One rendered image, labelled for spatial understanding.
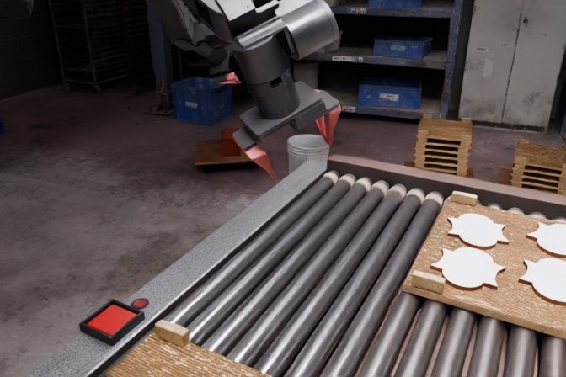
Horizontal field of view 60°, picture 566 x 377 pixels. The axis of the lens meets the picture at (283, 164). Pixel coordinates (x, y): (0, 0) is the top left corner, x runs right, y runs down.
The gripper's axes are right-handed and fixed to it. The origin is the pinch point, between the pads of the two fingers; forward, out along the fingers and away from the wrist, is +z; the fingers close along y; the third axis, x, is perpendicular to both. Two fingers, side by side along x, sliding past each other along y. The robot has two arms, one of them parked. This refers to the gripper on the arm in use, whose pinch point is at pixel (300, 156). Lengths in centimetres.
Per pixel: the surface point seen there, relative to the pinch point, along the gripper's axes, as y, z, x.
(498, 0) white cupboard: 293, 176, 256
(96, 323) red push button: -41.1, 17.1, 11.4
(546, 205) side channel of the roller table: 56, 59, 5
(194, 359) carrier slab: -28.8, 19.6, -4.4
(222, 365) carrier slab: -25.4, 20.7, -7.5
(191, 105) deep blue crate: 24, 184, 383
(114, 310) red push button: -38.2, 18.8, 13.4
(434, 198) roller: 36, 54, 23
